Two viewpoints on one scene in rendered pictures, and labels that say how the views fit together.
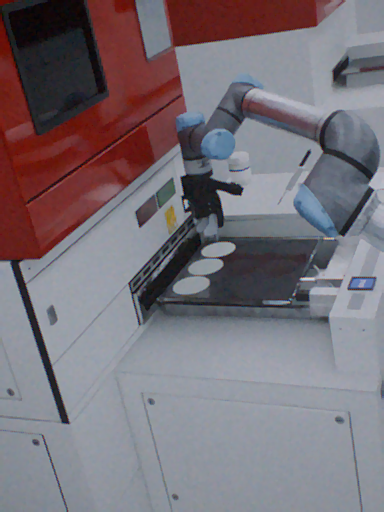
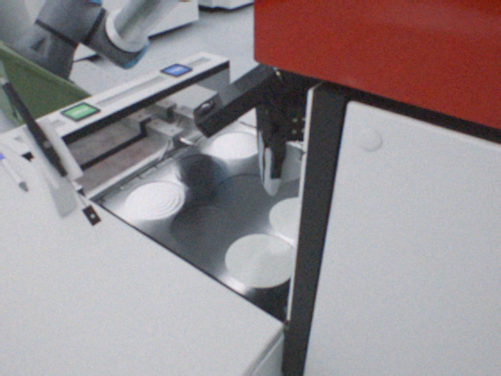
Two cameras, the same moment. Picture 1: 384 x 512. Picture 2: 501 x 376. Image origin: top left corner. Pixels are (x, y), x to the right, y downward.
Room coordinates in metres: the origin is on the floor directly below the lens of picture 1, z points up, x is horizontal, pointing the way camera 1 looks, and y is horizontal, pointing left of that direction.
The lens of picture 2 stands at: (2.27, -0.03, 1.32)
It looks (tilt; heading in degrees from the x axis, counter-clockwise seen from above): 39 degrees down; 190
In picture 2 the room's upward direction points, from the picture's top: straight up
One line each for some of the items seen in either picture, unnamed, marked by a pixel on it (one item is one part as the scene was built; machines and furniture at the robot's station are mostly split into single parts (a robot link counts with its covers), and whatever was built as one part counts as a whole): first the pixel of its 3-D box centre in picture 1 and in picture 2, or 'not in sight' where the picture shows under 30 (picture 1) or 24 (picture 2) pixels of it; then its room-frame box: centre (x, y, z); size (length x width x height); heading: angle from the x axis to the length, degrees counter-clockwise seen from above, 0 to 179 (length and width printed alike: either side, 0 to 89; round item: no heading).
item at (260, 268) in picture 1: (241, 267); (247, 192); (1.74, -0.13, 0.90); 0.34 x 0.34 x 0.01; 63
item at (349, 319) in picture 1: (374, 283); (137, 120); (1.52, -0.43, 0.89); 0.55 x 0.09 x 0.14; 153
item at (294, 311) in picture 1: (253, 310); not in sight; (1.61, -0.13, 0.84); 0.50 x 0.02 x 0.03; 63
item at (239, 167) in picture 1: (239, 168); not in sight; (2.24, -0.22, 1.01); 0.07 x 0.07 x 0.10
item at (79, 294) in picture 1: (129, 259); (437, 123); (1.67, 0.15, 1.02); 0.82 x 0.03 x 0.40; 153
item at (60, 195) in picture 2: (296, 186); (57, 173); (1.91, -0.34, 1.03); 0.06 x 0.04 x 0.13; 63
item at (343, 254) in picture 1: (341, 275); (139, 160); (1.64, -0.38, 0.87); 0.36 x 0.08 x 0.03; 153
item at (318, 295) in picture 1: (327, 295); (191, 117); (1.50, -0.31, 0.89); 0.08 x 0.03 x 0.03; 63
